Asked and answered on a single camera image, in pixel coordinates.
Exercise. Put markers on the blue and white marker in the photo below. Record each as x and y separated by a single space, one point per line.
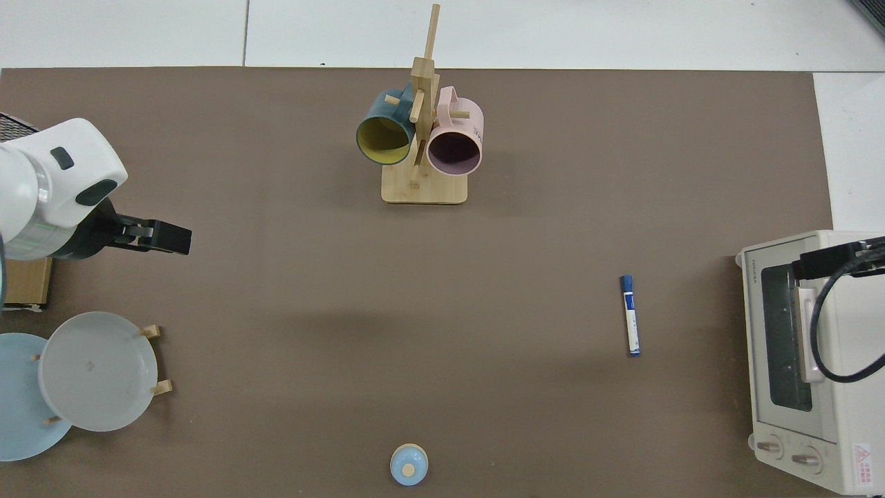
630 318

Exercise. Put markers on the grey plate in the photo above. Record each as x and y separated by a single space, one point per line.
97 373

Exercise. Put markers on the wooden plate rack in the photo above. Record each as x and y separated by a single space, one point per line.
164 387

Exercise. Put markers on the pale toaster oven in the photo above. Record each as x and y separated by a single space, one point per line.
850 415

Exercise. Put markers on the light blue plate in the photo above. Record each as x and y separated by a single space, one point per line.
21 415

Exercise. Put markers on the toaster oven knob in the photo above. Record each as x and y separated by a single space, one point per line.
805 458
769 446

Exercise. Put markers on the dark teal cup yellow inside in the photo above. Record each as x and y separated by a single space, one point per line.
380 138

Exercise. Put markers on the brown table cloth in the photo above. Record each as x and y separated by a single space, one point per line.
415 311

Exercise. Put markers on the dark grey corner object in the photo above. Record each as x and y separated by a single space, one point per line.
874 10

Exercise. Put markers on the wooden cup stand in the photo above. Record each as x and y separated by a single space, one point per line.
423 190

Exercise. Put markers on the pink cup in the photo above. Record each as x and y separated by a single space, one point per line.
453 152

